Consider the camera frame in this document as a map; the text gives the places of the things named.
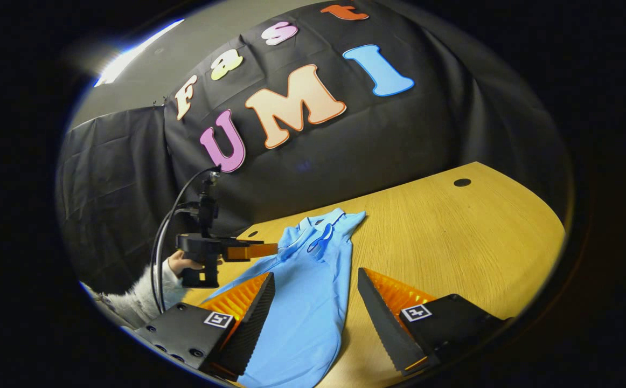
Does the light blue T-shirt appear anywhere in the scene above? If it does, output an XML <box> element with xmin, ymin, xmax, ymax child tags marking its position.
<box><xmin>203</xmin><ymin>207</ymin><xmax>367</xmax><ymax>388</ymax></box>

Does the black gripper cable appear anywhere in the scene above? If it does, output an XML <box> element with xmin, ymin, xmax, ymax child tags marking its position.
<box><xmin>150</xmin><ymin>166</ymin><xmax>222</xmax><ymax>314</ymax></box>

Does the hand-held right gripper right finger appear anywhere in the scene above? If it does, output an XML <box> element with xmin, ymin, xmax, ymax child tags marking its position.
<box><xmin>357</xmin><ymin>267</ymin><xmax>507</xmax><ymax>377</ymax></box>

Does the black backdrop cloth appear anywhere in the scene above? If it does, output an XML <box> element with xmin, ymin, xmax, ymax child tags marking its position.
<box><xmin>54</xmin><ymin>0</ymin><xmax>575</xmax><ymax>294</ymax></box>

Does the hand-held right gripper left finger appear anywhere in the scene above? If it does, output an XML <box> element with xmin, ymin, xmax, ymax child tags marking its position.
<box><xmin>133</xmin><ymin>272</ymin><xmax>276</xmax><ymax>380</ymax></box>

